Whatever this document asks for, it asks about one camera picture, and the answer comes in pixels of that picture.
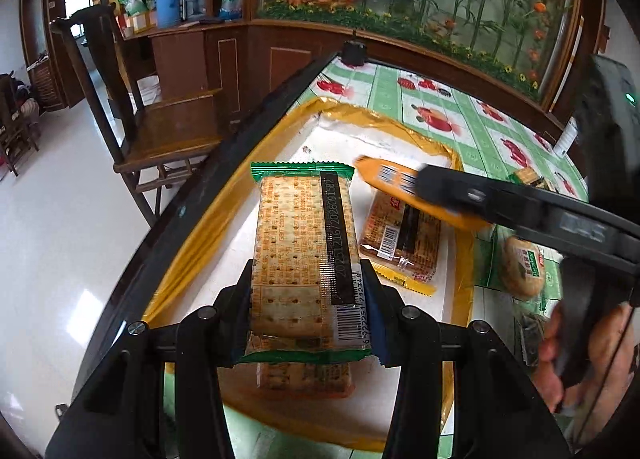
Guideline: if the white paper stack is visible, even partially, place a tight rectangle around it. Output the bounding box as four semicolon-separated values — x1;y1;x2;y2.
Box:
135;76;163;107

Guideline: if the white bottle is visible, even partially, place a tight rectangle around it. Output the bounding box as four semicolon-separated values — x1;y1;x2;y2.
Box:
552;116;578;158

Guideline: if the person's right hand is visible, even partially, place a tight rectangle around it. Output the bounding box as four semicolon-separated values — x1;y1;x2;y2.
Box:
530;299;640;440

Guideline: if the yellow cardboard box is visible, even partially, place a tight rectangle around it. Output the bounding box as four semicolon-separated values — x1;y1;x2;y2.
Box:
120;11;158;34

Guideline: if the yellow edged cracker packet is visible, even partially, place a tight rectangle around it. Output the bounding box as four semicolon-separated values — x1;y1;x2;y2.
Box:
359;189;443;297

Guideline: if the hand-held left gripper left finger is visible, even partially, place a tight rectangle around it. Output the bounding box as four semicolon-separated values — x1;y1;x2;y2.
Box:
47;259;256;459

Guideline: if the small black device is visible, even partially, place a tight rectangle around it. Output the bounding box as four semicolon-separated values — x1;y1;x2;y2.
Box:
341;31;367;67

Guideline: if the orange snack packet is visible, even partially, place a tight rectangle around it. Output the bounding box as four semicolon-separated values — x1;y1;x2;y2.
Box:
354;155;493;232

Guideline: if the wooden cabinet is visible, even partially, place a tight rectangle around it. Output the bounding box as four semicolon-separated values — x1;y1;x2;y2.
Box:
117;0;611;120

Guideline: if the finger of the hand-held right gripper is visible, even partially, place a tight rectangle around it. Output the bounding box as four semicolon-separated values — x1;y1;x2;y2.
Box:
416;164;619;266

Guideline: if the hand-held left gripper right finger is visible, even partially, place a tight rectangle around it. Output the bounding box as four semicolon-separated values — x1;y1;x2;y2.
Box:
359;259;573;459

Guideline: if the green edged cracker packet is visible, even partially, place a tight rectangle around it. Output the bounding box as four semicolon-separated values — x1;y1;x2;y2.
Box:
255;361;357;400
234;161;373;367

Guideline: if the round pastry packet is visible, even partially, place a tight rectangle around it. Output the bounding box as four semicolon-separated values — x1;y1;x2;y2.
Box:
500;235;548;302

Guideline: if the dark snack packet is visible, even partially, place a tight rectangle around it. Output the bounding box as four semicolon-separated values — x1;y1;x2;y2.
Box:
515;304;551;367

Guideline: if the yellow tray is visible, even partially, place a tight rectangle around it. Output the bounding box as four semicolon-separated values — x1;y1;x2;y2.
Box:
142;96;476;452

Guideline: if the fruit print tablecloth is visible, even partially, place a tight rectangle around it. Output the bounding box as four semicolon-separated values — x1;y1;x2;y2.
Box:
165;59;591;459

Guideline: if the blue thermos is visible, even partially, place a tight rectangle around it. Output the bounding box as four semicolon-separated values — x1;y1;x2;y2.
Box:
155;0;181;30

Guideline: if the small cracker packet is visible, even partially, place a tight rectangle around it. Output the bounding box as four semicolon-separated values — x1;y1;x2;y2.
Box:
510;166;556;192

